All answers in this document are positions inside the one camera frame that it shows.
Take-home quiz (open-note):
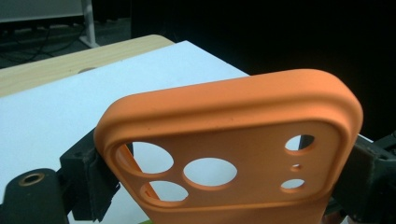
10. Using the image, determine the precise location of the orange phone case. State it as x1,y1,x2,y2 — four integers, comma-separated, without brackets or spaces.
92,68,364,224

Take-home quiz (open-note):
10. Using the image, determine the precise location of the bundle of floor cables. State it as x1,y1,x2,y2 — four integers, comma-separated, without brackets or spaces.
0,24,90,64

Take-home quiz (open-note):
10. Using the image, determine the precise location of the white table frame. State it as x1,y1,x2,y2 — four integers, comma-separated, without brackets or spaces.
0,0,101,49

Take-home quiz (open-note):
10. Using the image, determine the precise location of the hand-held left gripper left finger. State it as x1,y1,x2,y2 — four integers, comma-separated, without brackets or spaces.
59,126,121,222

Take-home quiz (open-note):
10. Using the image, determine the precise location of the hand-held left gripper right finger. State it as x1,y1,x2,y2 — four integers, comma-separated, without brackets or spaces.
331,133,396,224

